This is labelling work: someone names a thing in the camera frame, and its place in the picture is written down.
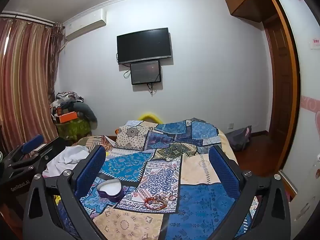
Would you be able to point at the yellow cloth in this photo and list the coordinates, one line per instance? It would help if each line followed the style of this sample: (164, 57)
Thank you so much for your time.
(108, 153)

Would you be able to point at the orange box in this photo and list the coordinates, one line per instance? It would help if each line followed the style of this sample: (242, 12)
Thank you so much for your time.
(65, 117)

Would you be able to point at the white air conditioner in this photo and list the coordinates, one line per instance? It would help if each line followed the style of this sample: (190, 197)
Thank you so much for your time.
(85, 25)

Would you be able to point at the dark backpack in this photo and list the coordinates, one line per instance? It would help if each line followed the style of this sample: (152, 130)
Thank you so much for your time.
(238, 138)

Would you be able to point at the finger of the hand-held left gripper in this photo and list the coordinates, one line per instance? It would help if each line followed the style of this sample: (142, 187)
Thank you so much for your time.
(53, 147)
(32, 141)

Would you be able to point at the brown wooden door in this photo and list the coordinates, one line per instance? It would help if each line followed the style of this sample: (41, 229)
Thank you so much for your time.
(281, 92)

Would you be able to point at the white cloth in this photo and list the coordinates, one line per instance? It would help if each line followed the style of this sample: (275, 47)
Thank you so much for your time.
(67, 160)

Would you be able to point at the orange striped fabric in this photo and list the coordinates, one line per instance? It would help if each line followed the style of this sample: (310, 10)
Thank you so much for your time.
(95, 141)

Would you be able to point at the purple heart-shaped tin box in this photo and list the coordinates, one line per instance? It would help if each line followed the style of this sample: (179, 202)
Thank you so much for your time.
(110, 190)

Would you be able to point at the yellow rounded object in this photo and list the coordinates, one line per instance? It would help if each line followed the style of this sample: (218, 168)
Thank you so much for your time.
(148, 117)

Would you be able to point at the white wardrobe sliding door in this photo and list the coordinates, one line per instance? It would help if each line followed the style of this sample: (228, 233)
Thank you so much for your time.
(307, 105)

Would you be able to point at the striped brown curtain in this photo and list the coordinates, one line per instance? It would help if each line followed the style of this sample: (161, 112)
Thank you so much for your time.
(25, 80)

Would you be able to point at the green patterned cloth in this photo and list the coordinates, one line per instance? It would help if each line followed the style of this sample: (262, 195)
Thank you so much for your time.
(73, 128)

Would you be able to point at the patchwork patterned blanket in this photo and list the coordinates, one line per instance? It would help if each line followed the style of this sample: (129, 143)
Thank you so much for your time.
(160, 160)

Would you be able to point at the black wall television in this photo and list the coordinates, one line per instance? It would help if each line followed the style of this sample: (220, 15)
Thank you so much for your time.
(143, 46)

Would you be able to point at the small black wall monitor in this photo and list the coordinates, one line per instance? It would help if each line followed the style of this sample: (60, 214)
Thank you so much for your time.
(145, 72)

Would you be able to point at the pile of clothes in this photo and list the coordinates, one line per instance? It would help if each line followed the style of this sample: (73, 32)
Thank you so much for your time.
(80, 107)

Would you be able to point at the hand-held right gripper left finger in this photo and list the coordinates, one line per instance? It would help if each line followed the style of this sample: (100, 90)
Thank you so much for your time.
(91, 171)

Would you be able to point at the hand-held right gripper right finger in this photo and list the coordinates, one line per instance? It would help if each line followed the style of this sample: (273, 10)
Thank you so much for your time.
(223, 173)

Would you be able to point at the pile of rings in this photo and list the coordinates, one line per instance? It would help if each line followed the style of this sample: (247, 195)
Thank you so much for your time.
(158, 198)

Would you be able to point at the curtain rod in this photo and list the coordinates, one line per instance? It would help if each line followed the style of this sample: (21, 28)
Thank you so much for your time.
(27, 18)

